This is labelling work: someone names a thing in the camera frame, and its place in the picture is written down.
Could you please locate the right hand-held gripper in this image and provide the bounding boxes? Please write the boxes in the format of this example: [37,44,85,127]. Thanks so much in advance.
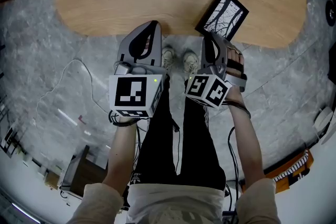
[184,31,247,108]

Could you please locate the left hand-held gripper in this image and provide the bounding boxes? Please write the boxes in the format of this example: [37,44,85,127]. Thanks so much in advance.
[108,20,169,118]

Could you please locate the black framed picture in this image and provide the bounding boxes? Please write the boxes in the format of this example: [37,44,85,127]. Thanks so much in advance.
[194,0,249,42]

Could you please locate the person's left forearm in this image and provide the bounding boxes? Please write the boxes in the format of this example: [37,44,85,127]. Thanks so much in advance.
[101,115,144,196]

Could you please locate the person's right forearm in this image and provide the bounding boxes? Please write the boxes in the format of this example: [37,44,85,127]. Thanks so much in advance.
[225,85,266,184]

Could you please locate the person's right hand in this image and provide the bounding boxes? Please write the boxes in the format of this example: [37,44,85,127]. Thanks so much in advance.
[226,44,245,78]

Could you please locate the person's left hand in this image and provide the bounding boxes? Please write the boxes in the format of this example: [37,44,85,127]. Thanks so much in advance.
[143,35,153,52]

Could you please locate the person's right beige shoe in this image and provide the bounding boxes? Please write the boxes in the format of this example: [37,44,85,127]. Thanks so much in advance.
[182,49,200,74]

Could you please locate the person's black trousers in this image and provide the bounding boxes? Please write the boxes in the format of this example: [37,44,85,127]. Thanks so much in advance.
[130,73,227,191]

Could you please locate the dark wooden side table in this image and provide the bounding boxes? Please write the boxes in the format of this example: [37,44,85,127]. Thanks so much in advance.
[59,144,109,197]

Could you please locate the black white striped cloth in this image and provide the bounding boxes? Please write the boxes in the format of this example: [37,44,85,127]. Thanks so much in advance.
[272,153,310,183]

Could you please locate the person's white printed t-shirt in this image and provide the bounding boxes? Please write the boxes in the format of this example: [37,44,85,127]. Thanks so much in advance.
[65,178,283,224]

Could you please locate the white round appliance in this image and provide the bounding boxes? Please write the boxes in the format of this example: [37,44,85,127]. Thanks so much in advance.
[312,106,336,145]

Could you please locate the orange wooden bench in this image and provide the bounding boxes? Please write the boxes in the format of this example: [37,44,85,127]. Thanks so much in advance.
[241,148,314,194]

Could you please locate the black cabinet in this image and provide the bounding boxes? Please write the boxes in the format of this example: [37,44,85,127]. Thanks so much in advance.
[328,41,336,84]

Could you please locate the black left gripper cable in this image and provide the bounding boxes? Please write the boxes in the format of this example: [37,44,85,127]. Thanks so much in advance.
[108,109,141,127]

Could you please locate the long white floor cable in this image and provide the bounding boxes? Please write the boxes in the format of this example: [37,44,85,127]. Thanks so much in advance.
[36,59,116,119]

